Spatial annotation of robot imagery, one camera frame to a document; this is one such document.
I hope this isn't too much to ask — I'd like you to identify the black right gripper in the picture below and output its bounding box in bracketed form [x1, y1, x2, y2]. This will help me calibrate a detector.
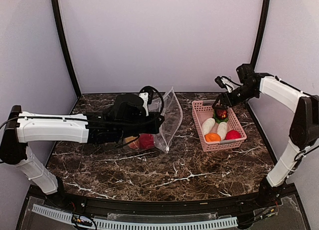
[213, 84, 259, 109]

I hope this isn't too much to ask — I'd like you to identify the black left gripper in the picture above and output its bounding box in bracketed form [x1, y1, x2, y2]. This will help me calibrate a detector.
[117, 111, 165, 140]

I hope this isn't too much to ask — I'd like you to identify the yellow peach toy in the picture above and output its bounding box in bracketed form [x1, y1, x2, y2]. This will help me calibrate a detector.
[124, 136, 140, 149]

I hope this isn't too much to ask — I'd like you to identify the red round fruit toy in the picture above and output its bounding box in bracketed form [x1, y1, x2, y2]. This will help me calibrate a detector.
[139, 134, 155, 150]

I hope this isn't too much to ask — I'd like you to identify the clear zip top bag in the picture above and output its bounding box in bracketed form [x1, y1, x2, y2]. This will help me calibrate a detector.
[124, 86, 184, 155]

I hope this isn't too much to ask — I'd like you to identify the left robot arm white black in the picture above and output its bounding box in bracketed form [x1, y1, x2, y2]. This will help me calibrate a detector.
[0, 92, 164, 208]

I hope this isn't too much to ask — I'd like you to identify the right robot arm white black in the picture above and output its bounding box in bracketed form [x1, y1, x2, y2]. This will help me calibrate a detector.
[212, 64, 319, 207]

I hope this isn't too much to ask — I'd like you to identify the pink plastic basket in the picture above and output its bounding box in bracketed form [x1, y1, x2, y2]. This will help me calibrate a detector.
[192, 100, 247, 152]

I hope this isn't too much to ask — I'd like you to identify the wrinkled white radish toy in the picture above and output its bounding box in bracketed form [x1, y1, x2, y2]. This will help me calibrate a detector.
[217, 122, 228, 141]

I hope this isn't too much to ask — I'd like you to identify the smooth white radish toy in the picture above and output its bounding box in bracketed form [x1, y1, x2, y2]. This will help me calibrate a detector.
[201, 118, 215, 136]

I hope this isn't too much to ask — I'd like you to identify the red tomato toy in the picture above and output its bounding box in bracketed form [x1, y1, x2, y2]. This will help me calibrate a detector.
[225, 130, 241, 140]

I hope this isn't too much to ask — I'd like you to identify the orange fruit toy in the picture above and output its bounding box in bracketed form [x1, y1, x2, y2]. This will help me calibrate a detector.
[204, 133, 221, 142]

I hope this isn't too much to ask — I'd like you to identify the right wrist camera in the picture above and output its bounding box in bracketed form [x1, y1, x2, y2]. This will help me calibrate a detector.
[215, 76, 234, 93]

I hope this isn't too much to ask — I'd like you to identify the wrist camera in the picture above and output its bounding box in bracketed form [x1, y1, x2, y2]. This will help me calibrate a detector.
[215, 76, 234, 93]
[139, 86, 155, 116]

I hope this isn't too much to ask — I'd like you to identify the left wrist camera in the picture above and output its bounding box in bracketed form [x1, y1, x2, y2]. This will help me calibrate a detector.
[139, 86, 155, 116]

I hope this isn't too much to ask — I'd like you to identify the black front rail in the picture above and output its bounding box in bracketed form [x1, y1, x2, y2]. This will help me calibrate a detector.
[62, 194, 260, 216]

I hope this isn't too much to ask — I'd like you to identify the white slotted cable duct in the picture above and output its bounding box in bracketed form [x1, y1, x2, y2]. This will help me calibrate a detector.
[32, 204, 238, 230]

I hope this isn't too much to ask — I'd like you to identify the right black frame post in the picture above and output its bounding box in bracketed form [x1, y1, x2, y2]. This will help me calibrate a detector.
[250, 0, 270, 70]

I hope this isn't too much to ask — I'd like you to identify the black frame post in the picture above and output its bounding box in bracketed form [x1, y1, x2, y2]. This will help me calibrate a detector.
[51, 0, 82, 99]
[250, 0, 270, 70]

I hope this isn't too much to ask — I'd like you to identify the left black frame post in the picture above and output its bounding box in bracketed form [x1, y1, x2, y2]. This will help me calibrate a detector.
[51, 0, 82, 99]

